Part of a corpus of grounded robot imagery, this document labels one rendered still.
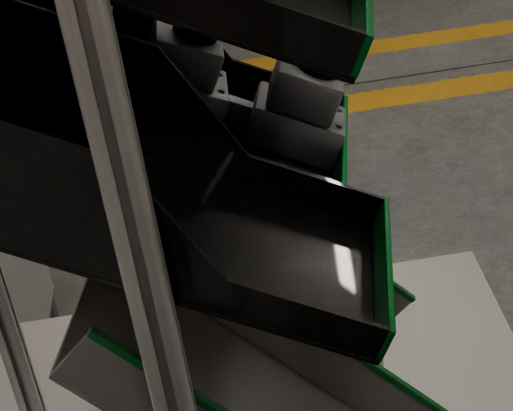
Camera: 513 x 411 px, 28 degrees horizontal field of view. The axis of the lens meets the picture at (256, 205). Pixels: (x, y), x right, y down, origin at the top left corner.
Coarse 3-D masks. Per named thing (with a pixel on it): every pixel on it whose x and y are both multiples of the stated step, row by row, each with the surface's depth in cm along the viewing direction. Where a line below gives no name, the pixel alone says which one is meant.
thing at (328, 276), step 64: (0, 0) 57; (0, 64) 60; (64, 64) 59; (128, 64) 59; (0, 128) 47; (64, 128) 62; (192, 128) 61; (0, 192) 49; (64, 192) 49; (192, 192) 60; (256, 192) 62; (320, 192) 62; (64, 256) 51; (192, 256) 50; (256, 256) 57; (320, 256) 59; (384, 256) 58; (256, 320) 52; (320, 320) 52; (384, 320) 53
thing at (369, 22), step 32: (128, 0) 43; (160, 0) 43; (192, 0) 43; (224, 0) 43; (256, 0) 43; (288, 0) 50; (320, 0) 51; (352, 0) 51; (224, 32) 44; (256, 32) 44; (288, 32) 44; (320, 32) 43; (352, 32) 43; (320, 64) 44; (352, 64) 44
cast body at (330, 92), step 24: (288, 72) 66; (312, 72) 66; (264, 96) 69; (288, 96) 67; (312, 96) 66; (336, 96) 66; (240, 120) 70; (264, 120) 68; (288, 120) 68; (312, 120) 67; (336, 120) 69; (264, 144) 69; (288, 144) 69; (312, 144) 68; (336, 144) 68
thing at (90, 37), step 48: (96, 0) 40; (96, 48) 41; (96, 96) 43; (96, 144) 44; (144, 192) 45; (144, 240) 46; (0, 288) 86; (144, 288) 48; (0, 336) 88; (144, 336) 49
